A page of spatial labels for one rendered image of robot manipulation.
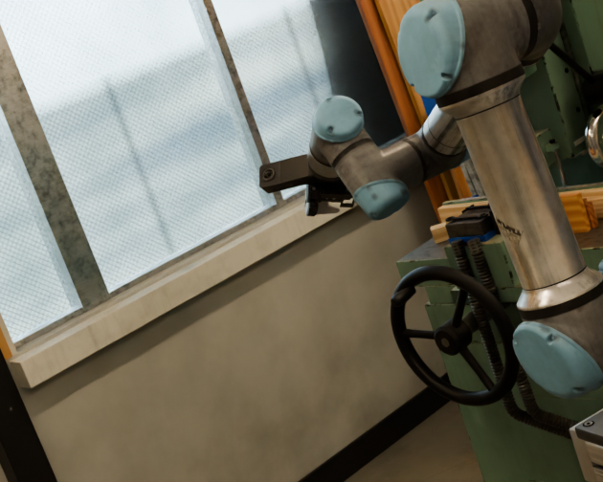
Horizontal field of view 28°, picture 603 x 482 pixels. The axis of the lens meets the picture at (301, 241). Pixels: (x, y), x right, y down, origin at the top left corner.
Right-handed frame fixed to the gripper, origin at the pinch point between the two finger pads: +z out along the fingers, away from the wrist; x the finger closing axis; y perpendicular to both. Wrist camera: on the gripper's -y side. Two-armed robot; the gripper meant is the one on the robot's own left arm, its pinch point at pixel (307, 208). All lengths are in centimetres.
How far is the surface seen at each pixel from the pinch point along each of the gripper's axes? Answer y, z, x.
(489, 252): 34.1, 6.4, -5.1
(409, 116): 44, 138, 96
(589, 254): 51, 2, -7
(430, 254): 28.2, 32.8, 5.0
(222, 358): -13, 141, 15
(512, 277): 38.2, 6.9, -9.7
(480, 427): 41, 52, -27
